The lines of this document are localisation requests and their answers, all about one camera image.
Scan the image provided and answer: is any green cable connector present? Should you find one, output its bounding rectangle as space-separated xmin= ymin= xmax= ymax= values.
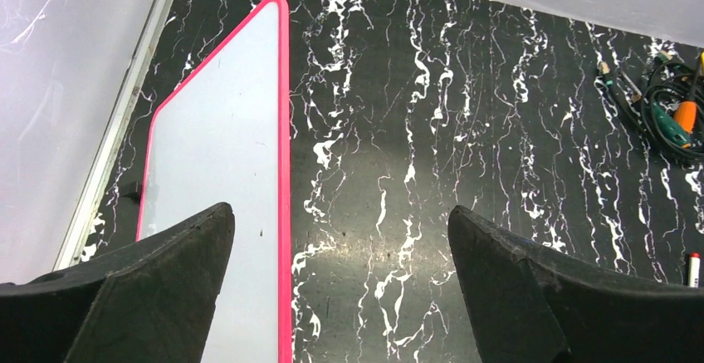
xmin=651 ymin=103 xmax=691 ymax=148

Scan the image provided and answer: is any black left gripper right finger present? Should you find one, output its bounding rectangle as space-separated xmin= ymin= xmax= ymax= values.
xmin=447 ymin=205 xmax=703 ymax=362

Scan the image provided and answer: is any pink framed whiteboard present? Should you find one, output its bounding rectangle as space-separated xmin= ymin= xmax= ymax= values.
xmin=136 ymin=0 xmax=292 ymax=362

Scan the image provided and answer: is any white red whiteboard marker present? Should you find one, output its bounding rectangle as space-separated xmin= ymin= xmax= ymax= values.
xmin=687 ymin=253 xmax=701 ymax=288

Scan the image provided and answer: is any aluminium table edge rail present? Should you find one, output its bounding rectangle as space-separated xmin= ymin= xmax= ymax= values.
xmin=52 ymin=0 xmax=173 ymax=271

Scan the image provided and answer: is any black coiled cable bundle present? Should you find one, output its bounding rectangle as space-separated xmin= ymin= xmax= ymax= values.
xmin=597 ymin=51 xmax=704 ymax=164

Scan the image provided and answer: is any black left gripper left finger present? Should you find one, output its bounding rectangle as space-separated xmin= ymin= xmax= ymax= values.
xmin=1 ymin=202 xmax=236 ymax=362

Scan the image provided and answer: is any orange cable connector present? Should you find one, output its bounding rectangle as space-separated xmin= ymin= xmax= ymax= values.
xmin=673 ymin=101 xmax=698 ymax=134

